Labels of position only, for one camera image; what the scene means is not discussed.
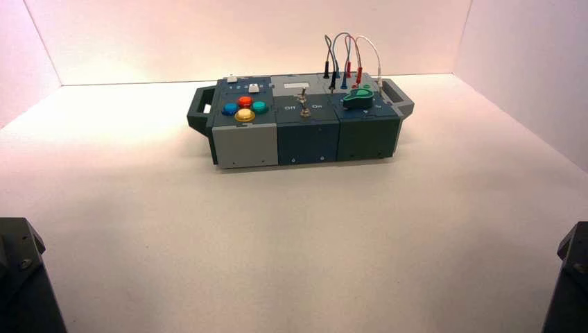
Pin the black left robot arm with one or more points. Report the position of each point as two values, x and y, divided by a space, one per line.
23 285

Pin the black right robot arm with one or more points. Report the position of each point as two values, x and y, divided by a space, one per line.
572 285

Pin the modular blue grey task board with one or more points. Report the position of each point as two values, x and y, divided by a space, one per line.
308 138

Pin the green push button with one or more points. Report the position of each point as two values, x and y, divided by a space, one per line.
259 107

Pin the yellow push button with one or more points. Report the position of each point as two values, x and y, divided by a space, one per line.
244 115

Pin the white display screen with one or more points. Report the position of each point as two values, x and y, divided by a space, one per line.
296 86

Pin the red orange push button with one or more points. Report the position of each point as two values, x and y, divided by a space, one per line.
245 101

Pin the blue push button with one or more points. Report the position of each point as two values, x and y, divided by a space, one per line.
229 109

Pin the green rotary knob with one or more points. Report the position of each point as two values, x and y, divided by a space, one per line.
360 97

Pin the metal toggle switch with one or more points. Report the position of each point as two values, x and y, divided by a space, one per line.
304 111
302 94

